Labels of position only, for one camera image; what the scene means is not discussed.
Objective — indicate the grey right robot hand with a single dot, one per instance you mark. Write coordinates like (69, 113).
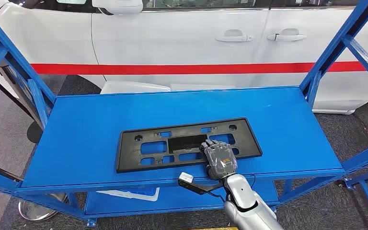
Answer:
(220, 162)

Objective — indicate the black plastic plate frame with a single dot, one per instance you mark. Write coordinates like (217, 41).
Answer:
(130, 152)

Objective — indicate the white plastic part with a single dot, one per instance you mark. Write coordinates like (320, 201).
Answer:
(133, 87)

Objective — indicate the blue metal shelf rack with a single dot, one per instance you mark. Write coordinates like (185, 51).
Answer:
(92, 127)

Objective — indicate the blue plastic bin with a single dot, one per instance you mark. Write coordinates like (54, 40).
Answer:
(139, 191)

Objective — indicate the white plastic bin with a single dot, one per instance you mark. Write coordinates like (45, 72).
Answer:
(130, 196)

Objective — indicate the white car with red stripe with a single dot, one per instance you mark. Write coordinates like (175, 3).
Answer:
(171, 38)

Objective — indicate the white car side mirror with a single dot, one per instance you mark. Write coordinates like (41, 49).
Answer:
(117, 5)

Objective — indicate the black round stand base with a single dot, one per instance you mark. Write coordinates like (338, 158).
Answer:
(34, 133)

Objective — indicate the shiny steel round base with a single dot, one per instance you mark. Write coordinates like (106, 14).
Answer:
(38, 211)

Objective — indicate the black camera bracket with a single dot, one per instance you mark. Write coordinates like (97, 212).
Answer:
(200, 188)

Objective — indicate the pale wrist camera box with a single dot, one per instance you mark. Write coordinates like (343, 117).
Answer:
(186, 177)

